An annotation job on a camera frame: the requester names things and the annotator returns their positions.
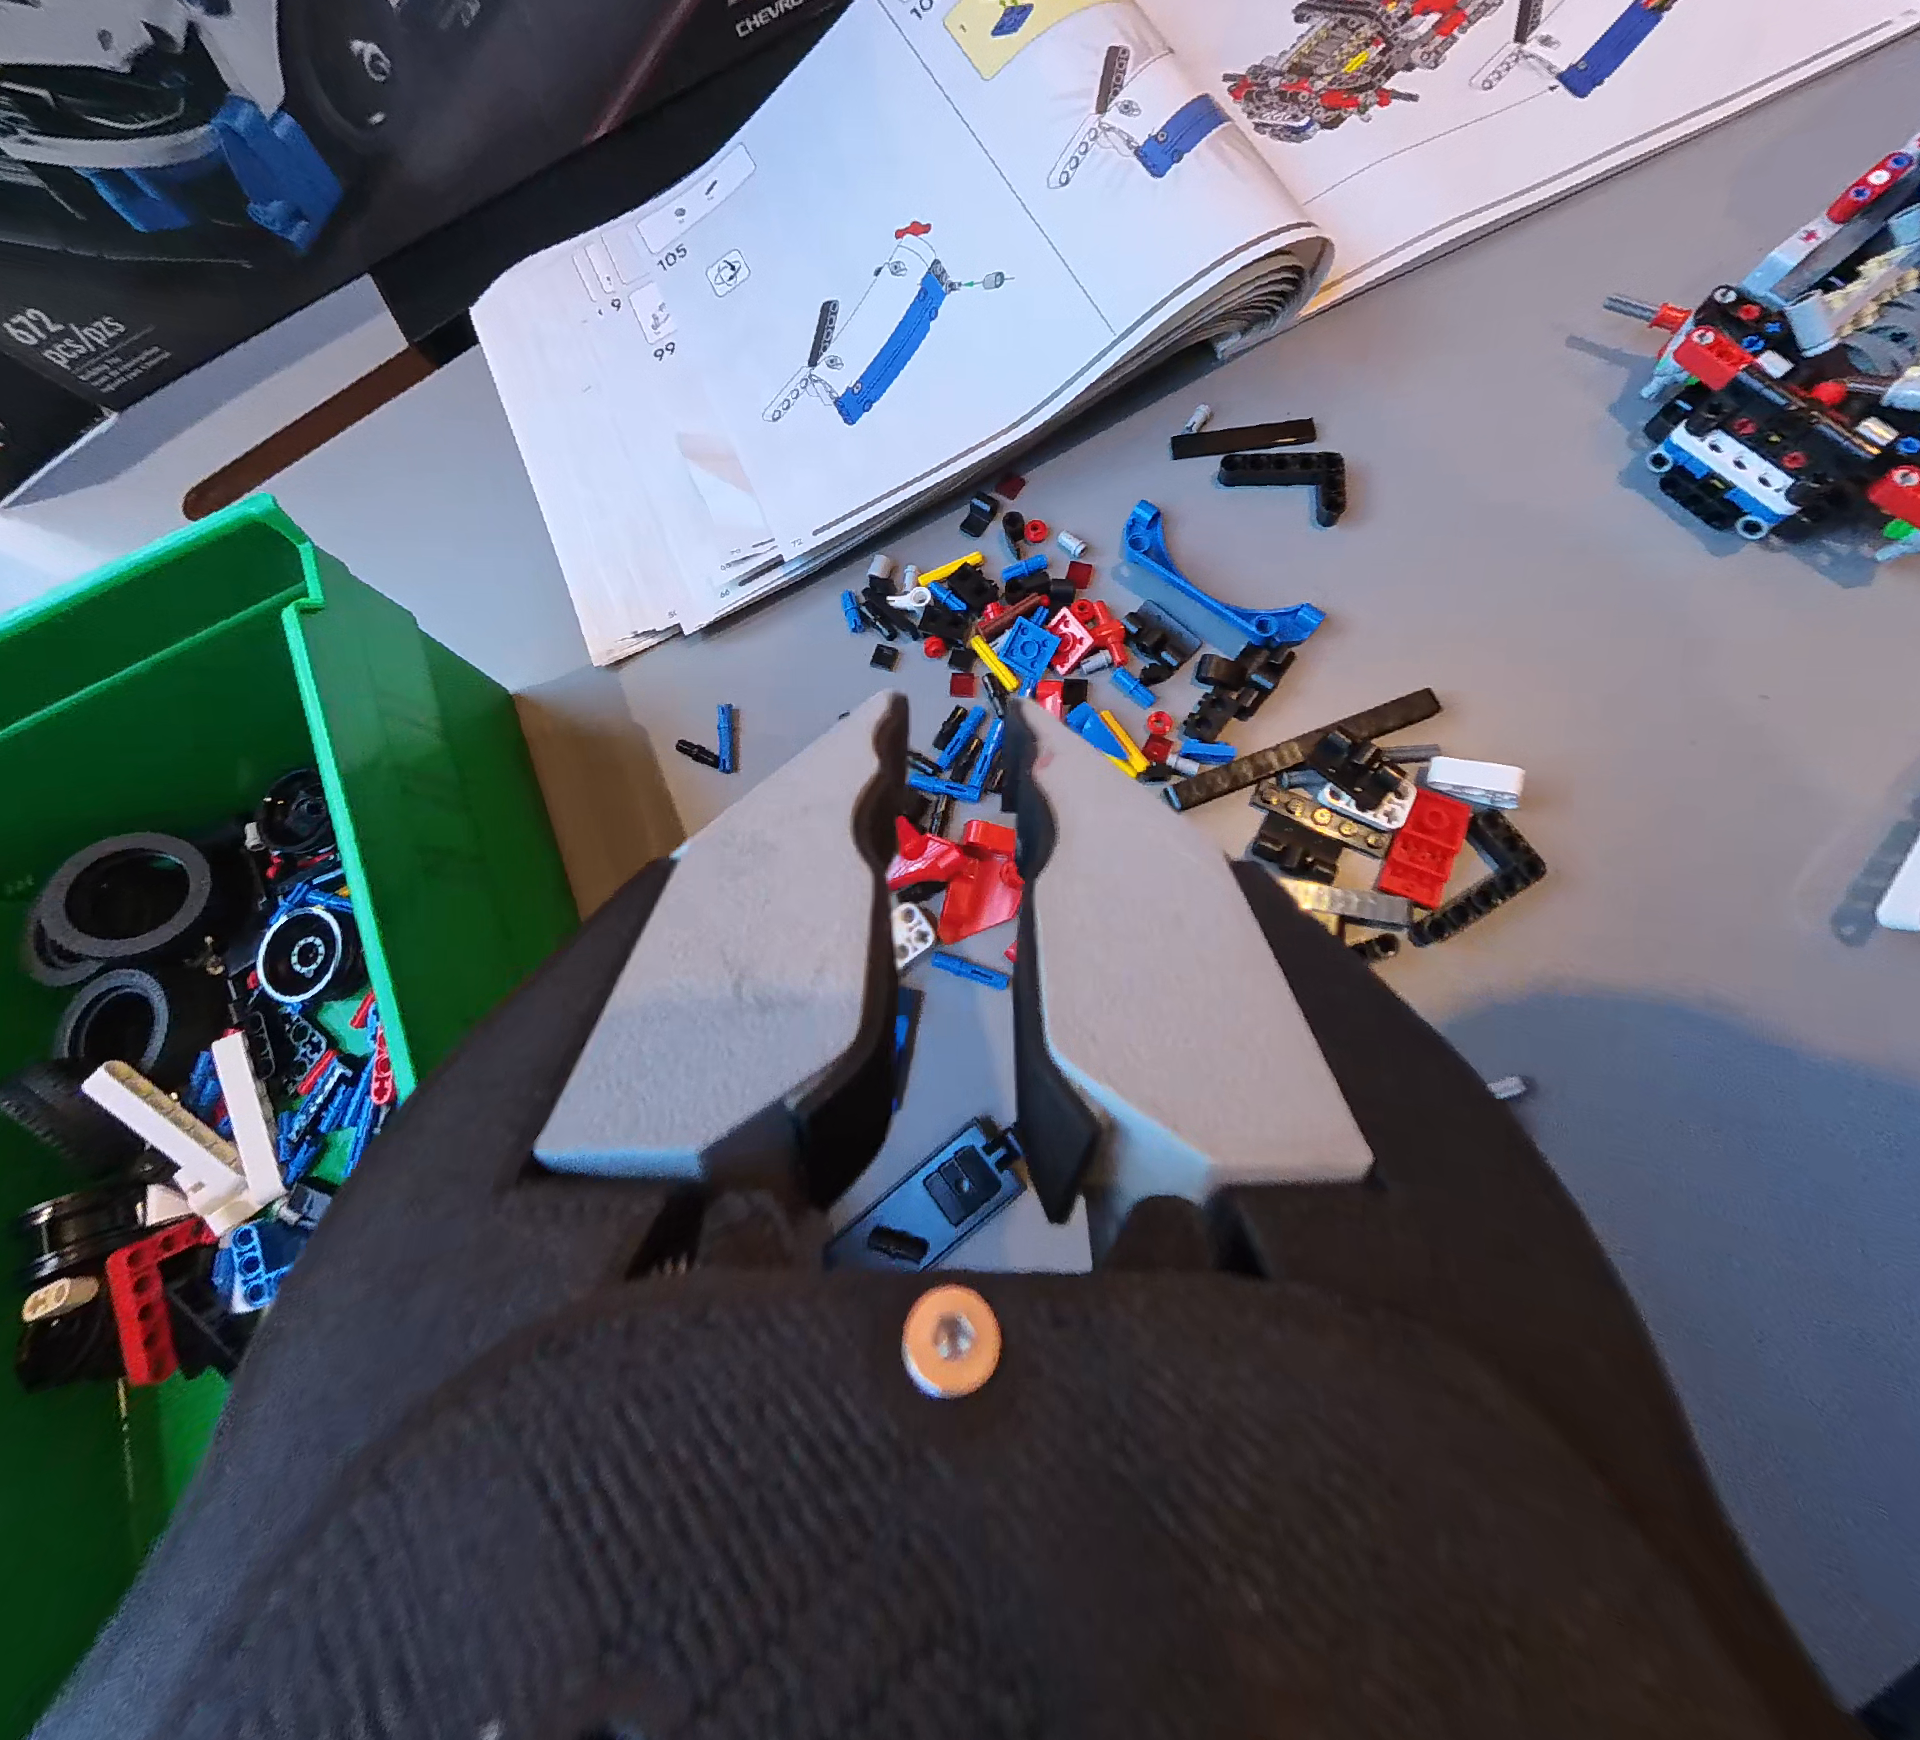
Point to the black toy car box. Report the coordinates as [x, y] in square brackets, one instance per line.
[601, 0]

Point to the green plastic bin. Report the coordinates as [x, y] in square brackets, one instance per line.
[406, 750]

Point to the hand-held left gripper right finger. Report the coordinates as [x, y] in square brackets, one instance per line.
[1187, 1005]

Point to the pile of brick pieces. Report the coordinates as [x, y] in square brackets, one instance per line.
[1201, 630]

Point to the toy brick race car model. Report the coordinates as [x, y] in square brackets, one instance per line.
[1787, 405]

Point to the heap of wheels and bricks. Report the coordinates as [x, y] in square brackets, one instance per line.
[196, 1020]

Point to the small blue brick pin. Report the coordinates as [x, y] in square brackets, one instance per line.
[728, 735]

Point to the grey desk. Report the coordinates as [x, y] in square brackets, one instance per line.
[1650, 720]

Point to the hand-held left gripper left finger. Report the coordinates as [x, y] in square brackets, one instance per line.
[735, 1005]

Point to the black angled brick beam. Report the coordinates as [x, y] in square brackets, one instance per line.
[1321, 480]

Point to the white blue brick door panel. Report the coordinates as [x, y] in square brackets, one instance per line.
[1898, 878]

